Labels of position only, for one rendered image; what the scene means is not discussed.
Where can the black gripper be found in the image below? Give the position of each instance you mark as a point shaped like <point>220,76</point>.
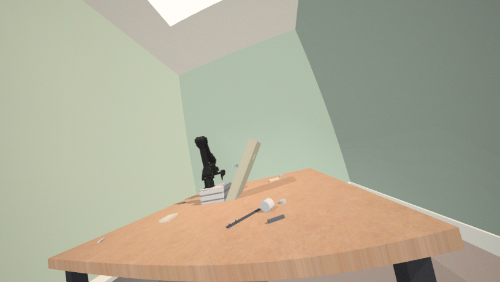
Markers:
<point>222,172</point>

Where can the beige service panel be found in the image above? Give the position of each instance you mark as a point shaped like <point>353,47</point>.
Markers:
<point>243,170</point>

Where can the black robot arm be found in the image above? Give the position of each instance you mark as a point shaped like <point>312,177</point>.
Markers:
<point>208,160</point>

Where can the white cylinder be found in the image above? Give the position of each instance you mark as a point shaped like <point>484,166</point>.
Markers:
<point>267,205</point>

